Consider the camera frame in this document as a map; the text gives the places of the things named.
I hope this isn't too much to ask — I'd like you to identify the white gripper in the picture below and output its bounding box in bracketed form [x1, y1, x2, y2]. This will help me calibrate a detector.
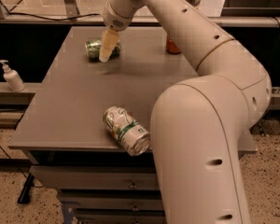
[99, 0, 132, 63]

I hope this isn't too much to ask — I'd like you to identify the green patterned soda can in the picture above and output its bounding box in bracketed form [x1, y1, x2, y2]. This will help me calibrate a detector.
[85, 38, 120, 63]

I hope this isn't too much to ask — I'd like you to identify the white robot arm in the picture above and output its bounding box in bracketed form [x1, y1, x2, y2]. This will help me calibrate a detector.
[100, 0, 272, 224]

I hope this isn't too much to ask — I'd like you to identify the red Coca-Cola can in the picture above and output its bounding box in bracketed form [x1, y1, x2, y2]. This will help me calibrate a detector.
[166, 36, 180, 54]

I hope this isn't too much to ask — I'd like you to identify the white and green can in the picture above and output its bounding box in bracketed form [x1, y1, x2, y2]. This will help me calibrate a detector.
[103, 106, 150, 156]

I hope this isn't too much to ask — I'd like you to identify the white pump lotion bottle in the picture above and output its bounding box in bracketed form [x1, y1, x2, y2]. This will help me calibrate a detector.
[0, 60, 25, 91]

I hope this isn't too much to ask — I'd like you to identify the grey drawer cabinet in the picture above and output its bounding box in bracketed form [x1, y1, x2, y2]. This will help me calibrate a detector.
[7, 26, 258, 224]

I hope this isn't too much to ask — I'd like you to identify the top grey drawer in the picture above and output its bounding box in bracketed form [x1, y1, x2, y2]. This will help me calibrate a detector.
[30, 165, 159, 190]

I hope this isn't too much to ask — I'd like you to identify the grey drawer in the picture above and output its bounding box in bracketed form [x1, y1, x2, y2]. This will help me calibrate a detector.
[57, 191, 163, 211]
[75, 209, 166, 224]
[30, 165, 159, 190]

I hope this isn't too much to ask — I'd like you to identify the middle grey drawer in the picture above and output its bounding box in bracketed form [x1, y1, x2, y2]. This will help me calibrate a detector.
[57, 191, 163, 211]

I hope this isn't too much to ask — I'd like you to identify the bottom grey drawer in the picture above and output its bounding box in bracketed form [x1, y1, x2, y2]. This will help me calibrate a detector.
[75, 209, 166, 224]

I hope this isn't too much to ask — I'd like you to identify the black cable on rail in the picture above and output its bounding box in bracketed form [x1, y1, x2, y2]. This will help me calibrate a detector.
[0, 0, 101, 21]

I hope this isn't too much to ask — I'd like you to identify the black floor cable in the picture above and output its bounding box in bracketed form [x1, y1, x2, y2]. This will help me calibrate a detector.
[0, 108, 45, 205]

